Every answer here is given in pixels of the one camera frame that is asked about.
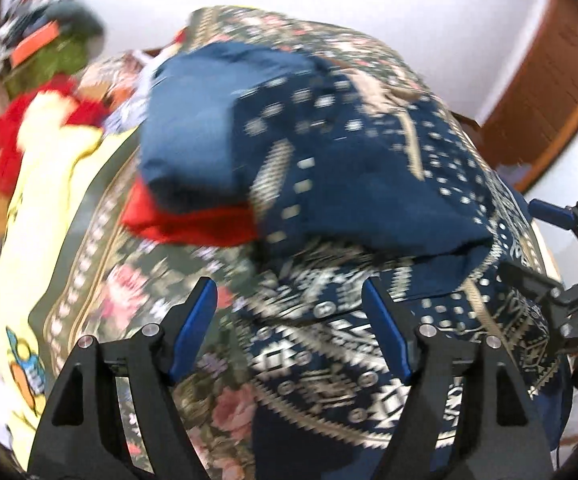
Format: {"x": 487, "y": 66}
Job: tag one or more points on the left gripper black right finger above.
{"x": 499, "y": 434}

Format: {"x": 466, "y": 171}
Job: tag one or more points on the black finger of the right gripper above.
{"x": 531, "y": 284}
{"x": 561, "y": 217}

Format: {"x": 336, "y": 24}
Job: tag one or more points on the navy patterned hooded garment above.
{"x": 342, "y": 190}

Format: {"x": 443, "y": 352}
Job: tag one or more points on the green floral bedspread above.
{"x": 145, "y": 372}

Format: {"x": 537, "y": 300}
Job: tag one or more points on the red folded garment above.
{"x": 223, "y": 226}

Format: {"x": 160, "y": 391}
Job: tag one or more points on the yellow garment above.
{"x": 59, "y": 162}

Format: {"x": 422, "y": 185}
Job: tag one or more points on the folded blue denim jeans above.
{"x": 186, "y": 140}

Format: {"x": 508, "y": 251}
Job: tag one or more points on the red plush toy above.
{"x": 87, "y": 112}

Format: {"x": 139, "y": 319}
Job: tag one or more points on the green patterned storage bag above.
{"x": 65, "y": 55}

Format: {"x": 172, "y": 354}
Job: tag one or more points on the orange box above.
{"x": 36, "y": 41}

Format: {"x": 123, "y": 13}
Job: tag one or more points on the pile of clutter with boxes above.
{"x": 22, "y": 17}

